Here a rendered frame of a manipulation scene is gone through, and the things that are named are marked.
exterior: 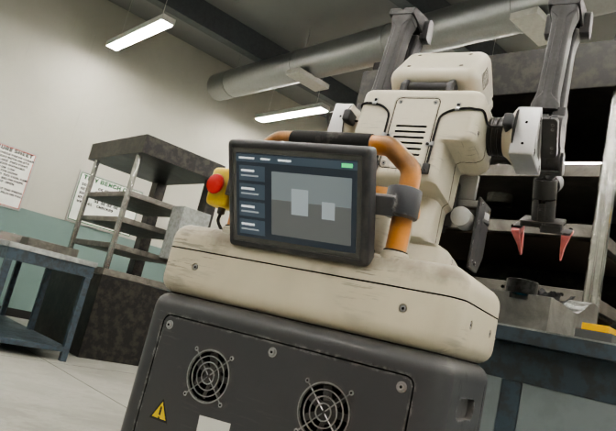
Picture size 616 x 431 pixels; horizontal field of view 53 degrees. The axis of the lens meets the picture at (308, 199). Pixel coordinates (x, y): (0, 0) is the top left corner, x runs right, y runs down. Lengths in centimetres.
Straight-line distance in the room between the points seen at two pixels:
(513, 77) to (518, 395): 153
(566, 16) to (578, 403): 91
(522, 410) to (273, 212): 90
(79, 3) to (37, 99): 142
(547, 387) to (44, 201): 748
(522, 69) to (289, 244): 197
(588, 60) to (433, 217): 150
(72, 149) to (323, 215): 781
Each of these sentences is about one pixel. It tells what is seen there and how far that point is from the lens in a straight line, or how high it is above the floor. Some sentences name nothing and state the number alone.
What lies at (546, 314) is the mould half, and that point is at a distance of 166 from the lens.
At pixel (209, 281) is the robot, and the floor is 72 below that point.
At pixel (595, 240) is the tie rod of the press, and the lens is 246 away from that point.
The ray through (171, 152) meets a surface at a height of 198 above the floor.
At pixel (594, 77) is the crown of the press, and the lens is 266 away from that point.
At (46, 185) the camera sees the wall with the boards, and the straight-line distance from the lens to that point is 852.
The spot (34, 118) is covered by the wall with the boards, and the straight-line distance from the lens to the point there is 854.
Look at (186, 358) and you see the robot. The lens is 106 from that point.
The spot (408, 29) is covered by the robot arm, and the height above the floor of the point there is 154.
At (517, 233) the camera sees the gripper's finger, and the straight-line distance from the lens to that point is 167.
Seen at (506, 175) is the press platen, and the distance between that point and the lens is 277.
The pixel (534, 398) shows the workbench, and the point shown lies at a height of 64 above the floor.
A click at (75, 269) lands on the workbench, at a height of 71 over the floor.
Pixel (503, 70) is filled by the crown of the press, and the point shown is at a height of 192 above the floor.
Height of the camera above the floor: 68
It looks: 11 degrees up
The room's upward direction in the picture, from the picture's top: 13 degrees clockwise
